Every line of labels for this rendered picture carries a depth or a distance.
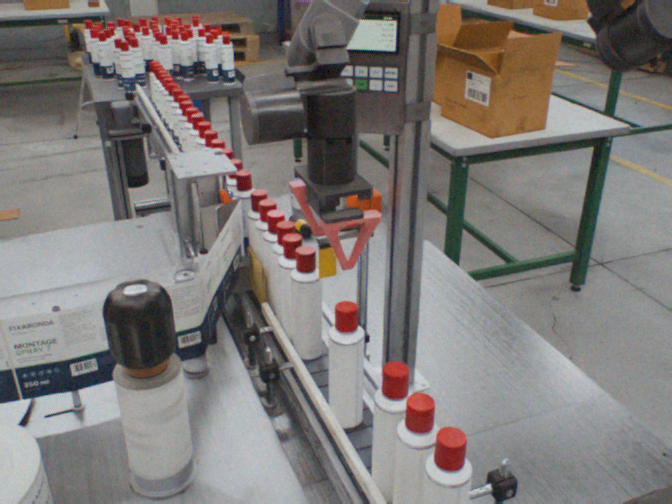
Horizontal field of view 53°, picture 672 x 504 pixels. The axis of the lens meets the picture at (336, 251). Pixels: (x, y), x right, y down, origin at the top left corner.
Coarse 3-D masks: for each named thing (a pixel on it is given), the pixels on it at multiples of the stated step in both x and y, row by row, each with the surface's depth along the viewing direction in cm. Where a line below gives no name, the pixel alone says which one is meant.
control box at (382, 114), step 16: (304, 0) 91; (384, 0) 90; (400, 0) 89; (400, 16) 90; (400, 32) 90; (400, 48) 91; (384, 64) 93; (400, 64) 92; (400, 80) 93; (368, 96) 95; (384, 96) 95; (400, 96) 94; (368, 112) 96; (384, 112) 96; (400, 112) 95; (368, 128) 98; (384, 128) 97; (400, 128) 96
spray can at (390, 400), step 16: (384, 368) 82; (400, 368) 82; (384, 384) 82; (400, 384) 81; (384, 400) 83; (400, 400) 82; (384, 416) 83; (400, 416) 82; (384, 432) 84; (384, 448) 85; (384, 464) 86; (384, 480) 87; (384, 496) 89
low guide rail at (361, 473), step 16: (272, 320) 122; (288, 352) 114; (304, 368) 110; (304, 384) 108; (320, 400) 103; (336, 432) 97; (352, 448) 94; (352, 464) 92; (368, 480) 89; (368, 496) 88
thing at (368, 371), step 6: (324, 306) 118; (324, 312) 116; (330, 312) 116; (324, 318) 116; (330, 318) 114; (330, 324) 114; (366, 360) 104; (366, 366) 103; (366, 372) 102; (372, 372) 101; (372, 378) 100; (378, 378) 100; (372, 384) 100; (378, 384) 99
